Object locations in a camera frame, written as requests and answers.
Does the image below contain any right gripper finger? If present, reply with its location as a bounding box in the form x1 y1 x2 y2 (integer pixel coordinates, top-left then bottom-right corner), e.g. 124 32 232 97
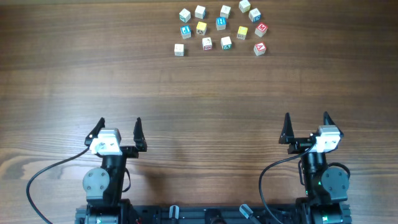
323 111 344 137
279 113 295 144

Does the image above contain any white block red side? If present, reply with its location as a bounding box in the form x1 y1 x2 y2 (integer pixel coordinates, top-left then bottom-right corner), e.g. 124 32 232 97
202 37 213 50

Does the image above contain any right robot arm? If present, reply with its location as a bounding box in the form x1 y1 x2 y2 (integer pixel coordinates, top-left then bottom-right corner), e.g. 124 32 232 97
279 112 353 224

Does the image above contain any blue letter P block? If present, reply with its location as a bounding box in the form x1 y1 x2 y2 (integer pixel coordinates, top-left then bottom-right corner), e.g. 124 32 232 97
180 26 192 39

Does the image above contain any red letter A block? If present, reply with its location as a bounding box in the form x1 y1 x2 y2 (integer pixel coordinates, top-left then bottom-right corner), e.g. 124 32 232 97
254 42 267 56

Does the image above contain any plain white block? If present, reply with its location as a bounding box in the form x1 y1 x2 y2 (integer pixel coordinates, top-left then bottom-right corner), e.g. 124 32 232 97
174 44 184 57

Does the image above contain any white block yellow side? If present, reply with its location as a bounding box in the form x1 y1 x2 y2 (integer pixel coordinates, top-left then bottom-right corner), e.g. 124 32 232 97
239 0 251 13

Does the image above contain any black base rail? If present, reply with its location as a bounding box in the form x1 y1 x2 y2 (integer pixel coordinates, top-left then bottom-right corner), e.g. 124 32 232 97
75 204 353 224

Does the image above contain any green-sided white block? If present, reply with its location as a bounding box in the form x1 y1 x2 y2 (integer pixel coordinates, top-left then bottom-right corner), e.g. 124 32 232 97
179 8 191 23

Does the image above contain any white block blue side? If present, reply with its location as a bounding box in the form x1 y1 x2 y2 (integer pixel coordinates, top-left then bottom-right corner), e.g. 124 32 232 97
195 5 206 19

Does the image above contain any white block green side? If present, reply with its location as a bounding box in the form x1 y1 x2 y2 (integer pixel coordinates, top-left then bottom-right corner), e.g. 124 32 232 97
221 36 232 50

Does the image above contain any white block top centre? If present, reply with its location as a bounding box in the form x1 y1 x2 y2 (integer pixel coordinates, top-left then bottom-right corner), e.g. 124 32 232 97
220 5 231 19

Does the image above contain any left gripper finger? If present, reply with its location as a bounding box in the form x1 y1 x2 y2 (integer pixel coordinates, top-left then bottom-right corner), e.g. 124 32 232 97
88 117 105 139
133 118 147 151

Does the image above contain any red letter M block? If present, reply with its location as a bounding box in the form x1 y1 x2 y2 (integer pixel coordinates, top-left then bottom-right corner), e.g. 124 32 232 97
255 22 269 37

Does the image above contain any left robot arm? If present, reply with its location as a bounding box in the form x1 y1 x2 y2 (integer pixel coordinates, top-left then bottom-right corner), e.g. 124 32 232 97
75 118 147 224

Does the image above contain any blue letter H block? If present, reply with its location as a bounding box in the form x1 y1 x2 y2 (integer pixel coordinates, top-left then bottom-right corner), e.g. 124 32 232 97
216 17 226 30

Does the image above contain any white block blue letter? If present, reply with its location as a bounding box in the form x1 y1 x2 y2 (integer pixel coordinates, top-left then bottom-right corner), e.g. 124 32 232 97
249 8 261 22

